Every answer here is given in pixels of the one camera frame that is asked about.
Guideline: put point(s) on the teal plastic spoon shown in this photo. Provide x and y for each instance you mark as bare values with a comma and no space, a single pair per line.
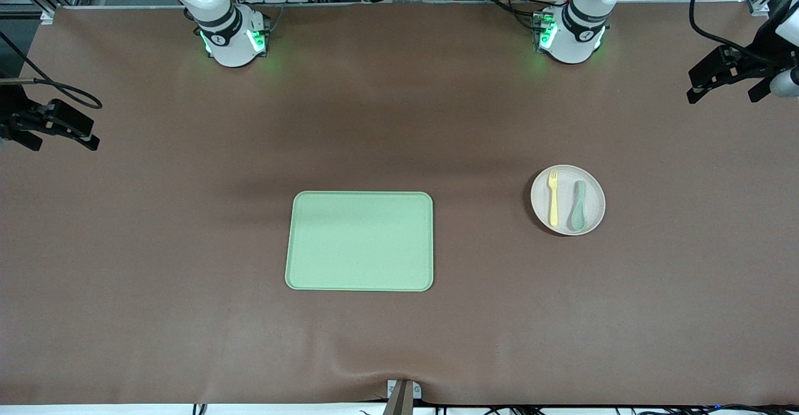
577,215

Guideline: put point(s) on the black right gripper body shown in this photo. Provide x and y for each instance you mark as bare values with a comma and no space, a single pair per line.
12,117

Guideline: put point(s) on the brown table mat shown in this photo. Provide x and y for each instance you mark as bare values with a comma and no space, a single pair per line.
187,215

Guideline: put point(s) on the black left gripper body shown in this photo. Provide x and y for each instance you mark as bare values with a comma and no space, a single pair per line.
765,51

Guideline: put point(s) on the grey metal table clamp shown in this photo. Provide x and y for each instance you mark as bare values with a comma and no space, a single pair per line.
404,396

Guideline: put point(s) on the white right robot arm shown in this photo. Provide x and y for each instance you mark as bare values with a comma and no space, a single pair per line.
231,40

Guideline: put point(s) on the light green rectangular tray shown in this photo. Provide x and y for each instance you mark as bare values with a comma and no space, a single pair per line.
359,240

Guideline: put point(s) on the round beige plate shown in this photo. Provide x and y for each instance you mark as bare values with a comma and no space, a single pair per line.
565,218

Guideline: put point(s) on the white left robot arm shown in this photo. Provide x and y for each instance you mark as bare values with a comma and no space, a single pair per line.
574,34

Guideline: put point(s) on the yellow plastic fork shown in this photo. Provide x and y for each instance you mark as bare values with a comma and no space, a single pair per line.
553,206

